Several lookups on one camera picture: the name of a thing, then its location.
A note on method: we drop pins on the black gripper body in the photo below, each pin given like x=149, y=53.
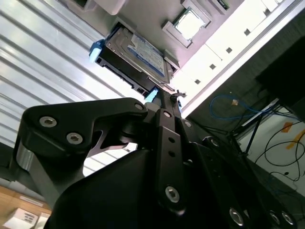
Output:
x=114, y=202

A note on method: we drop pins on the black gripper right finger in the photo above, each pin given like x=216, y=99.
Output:
x=214, y=167

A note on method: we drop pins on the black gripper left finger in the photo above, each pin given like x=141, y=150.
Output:
x=107, y=109

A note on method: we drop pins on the hard disk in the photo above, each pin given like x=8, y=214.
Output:
x=140, y=55

